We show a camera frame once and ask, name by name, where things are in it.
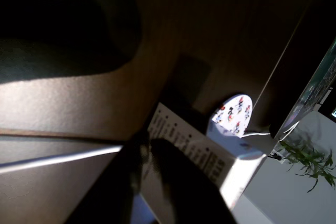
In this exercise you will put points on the flat screen monitor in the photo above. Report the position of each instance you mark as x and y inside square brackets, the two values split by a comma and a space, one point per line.
[312, 95]

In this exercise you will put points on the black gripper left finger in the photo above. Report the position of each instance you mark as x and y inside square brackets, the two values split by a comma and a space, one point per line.
[115, 182]

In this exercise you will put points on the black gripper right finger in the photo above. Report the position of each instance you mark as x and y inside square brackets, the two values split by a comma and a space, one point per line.
[189, 195]

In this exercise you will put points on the round white patterned coaster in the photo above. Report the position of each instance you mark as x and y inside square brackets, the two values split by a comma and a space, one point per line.
[231, 113]

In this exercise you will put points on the white low cabinet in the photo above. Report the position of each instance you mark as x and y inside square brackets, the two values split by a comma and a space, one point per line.
[288, 203]

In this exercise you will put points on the green potted plant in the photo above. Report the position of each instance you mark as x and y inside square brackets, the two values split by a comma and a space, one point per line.
[302, 153]

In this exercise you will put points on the white and black servo box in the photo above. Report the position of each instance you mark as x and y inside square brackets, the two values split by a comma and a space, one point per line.
[236, 176]

